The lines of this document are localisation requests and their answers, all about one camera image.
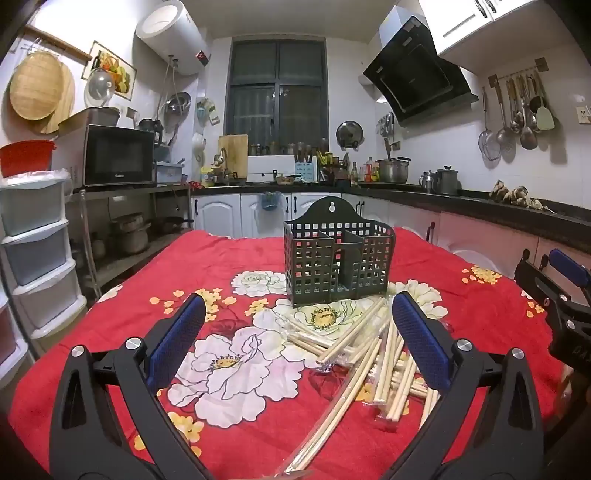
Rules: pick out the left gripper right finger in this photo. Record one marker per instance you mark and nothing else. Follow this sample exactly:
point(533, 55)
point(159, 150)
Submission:
point(487, 423)

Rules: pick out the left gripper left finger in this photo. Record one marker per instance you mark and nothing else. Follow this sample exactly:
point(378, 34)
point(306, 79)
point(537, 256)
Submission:
point(86, 439)

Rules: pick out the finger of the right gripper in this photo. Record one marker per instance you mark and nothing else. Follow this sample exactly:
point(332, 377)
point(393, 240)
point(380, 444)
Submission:
point(576, 273)
point(568, 320)

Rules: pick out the dark kitchen window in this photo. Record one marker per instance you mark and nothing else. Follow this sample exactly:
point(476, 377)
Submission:
point(278, 92)

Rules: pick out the ginger roots pile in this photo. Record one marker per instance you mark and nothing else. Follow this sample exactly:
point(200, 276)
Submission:
point(518, 196)

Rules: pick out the red floral tablecloth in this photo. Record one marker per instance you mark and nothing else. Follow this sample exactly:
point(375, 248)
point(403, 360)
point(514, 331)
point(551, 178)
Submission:
point(244, 397)

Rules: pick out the steel canister pot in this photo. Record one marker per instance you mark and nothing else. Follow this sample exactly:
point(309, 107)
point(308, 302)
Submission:
point(446, 181)

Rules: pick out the steel kettle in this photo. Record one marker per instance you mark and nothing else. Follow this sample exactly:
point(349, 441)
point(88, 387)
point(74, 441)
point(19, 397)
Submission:
point(428, 181)

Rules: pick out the steel stock pot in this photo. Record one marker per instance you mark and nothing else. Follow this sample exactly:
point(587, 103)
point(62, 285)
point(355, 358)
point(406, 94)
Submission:
point(394, 170)

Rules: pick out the white plastic drawer unit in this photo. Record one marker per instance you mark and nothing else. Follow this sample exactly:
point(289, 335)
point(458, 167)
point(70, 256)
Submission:
point(35, 248)

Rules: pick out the dark green utensil basket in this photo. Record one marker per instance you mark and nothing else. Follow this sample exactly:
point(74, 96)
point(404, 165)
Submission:
point(332, 253)

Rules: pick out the black range hood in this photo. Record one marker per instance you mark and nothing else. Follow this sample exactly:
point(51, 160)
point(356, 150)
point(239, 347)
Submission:
point(415, 81)

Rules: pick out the hanging pot lid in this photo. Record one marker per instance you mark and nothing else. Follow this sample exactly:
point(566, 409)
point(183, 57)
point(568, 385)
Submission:
point(350, 135)

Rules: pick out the blue knife block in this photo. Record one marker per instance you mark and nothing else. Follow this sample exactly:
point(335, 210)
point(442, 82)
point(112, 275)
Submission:
point(307, 170)

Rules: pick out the black microwave oven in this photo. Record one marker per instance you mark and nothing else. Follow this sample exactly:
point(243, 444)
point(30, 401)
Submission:
point(104, 156)

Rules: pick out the red plastic basin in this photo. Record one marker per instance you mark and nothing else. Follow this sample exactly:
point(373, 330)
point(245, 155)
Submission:
point(26, 156)

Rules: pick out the white disinfection box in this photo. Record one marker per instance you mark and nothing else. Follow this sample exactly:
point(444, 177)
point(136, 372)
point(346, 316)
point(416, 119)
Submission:
point(264, 168)

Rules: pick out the wooden cutting board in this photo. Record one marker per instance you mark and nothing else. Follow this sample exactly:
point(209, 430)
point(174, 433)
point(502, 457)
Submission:
point(236, 155)

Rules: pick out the glass pot lid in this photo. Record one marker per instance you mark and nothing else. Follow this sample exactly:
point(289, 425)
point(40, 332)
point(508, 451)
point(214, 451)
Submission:
point(99, 88)

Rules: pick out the round bamboo tray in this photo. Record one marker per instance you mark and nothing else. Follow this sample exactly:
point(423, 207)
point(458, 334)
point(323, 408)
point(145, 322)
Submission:
point(36, 86)

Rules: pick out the fruit picture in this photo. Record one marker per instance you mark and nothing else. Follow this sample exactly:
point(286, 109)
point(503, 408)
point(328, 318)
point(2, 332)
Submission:
point(122, 72)

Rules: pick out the white water heater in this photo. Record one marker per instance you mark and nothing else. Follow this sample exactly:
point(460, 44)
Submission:
point(171, 33)

